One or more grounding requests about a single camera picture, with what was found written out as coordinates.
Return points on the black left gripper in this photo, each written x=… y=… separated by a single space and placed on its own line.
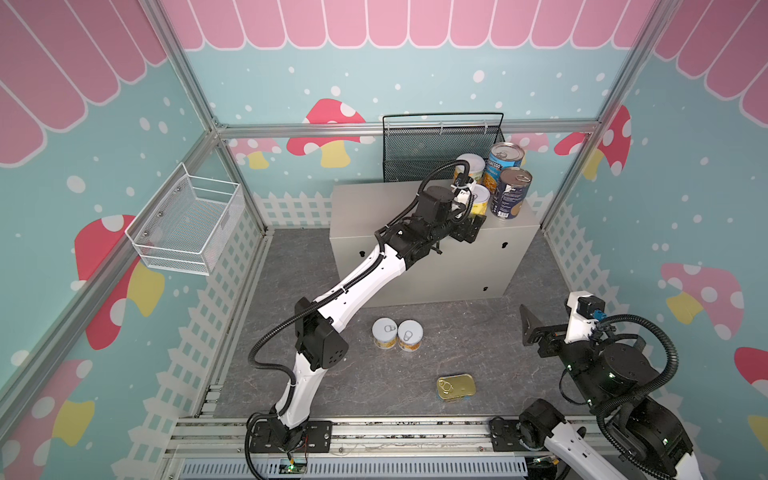
x=462 y=234

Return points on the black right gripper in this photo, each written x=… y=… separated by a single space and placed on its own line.
x=546 y=341

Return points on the yellow can white lid front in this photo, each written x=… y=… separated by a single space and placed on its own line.
x=479 y=197

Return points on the yellow can white lid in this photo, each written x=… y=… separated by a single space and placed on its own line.
x=479 y=197
x=476 y=166
x=410 y=335
x=385 y=333

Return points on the dark navy label can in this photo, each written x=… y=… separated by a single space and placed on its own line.
x=510 y=193

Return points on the blue Progresso soup can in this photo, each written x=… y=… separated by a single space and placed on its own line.
x=502 y=155

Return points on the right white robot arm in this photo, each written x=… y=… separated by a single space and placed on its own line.
x=616 y=362

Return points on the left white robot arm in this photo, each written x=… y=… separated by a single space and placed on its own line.
x=441 y=208

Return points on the gold rectangular sardine tin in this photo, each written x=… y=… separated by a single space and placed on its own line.
x=455 y=387

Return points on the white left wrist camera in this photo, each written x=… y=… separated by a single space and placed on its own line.
x=463 y=194

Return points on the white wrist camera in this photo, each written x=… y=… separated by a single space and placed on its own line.
x=585 y=312
x=463 y=194

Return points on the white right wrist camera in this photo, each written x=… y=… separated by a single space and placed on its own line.
x=585 y=312

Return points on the black mesh wire basket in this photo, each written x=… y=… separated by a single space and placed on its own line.
x=416 y=144

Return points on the white mesh wire basket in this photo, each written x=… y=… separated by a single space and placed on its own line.
x=187 y=224

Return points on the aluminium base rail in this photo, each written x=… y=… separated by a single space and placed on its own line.
x=354 y=448

